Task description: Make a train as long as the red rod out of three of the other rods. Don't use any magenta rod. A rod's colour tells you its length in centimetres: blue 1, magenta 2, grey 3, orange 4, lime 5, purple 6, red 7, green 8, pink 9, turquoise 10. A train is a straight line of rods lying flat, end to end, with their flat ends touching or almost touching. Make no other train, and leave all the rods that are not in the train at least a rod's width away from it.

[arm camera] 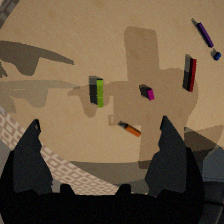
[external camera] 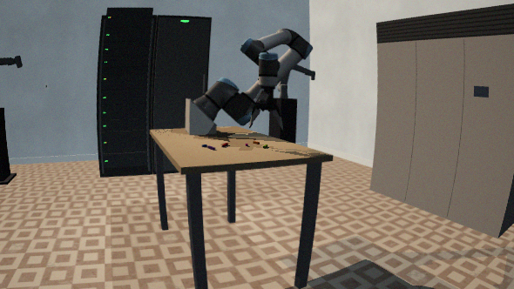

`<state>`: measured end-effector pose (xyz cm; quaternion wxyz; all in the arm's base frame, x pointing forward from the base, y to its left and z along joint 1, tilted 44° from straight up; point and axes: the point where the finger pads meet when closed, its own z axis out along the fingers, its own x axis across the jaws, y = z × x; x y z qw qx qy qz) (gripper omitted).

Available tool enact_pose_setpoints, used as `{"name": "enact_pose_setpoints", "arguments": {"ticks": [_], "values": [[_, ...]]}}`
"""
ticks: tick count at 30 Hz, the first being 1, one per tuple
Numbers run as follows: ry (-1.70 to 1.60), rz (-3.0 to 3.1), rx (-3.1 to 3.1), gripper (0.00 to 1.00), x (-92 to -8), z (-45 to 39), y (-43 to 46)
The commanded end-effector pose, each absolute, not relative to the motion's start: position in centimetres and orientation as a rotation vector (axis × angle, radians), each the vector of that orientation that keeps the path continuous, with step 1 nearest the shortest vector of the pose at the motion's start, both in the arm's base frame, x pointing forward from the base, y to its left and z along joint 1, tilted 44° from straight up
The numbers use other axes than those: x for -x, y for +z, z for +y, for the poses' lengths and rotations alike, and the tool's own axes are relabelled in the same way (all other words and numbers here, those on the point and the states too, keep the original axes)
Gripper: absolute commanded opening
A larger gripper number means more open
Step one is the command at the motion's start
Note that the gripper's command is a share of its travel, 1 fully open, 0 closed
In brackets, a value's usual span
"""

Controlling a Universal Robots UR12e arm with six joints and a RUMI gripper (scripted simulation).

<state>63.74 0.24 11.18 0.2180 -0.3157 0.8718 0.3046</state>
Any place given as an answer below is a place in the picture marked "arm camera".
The purple rod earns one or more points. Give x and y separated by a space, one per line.
205 35

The lime green rod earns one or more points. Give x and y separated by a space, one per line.
100 92

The orange rod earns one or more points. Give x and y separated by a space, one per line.
132 130

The dark red rod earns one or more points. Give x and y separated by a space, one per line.
191 77

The small magenta block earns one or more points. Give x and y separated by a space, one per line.
150 94

